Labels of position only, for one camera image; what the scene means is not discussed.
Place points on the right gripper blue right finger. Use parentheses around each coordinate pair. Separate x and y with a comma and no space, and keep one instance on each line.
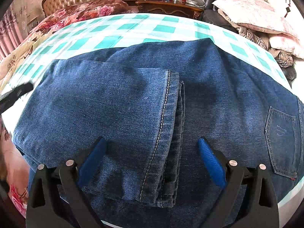
(214,161)

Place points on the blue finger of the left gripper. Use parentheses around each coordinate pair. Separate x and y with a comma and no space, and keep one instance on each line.
(8,99)

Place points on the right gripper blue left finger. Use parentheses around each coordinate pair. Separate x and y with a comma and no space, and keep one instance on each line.
(90,160)

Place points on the blue denim jeans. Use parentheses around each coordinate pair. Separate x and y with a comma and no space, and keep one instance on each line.
(156,123)

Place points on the pink curtain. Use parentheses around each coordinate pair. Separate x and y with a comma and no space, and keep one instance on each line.
(10,34)

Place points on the floral pink bed quilt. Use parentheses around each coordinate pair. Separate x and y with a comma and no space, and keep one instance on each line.
(14,169)

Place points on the large pink floral pillow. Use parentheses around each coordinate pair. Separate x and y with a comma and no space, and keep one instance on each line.
(257,15)

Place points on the dark wooden nightstand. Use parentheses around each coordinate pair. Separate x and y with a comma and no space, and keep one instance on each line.
(169,8)

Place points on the black leather armchair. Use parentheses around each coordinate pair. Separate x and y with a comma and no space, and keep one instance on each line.
(213,17)

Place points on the white charger with cable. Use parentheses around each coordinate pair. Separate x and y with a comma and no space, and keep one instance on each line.
(196,3)

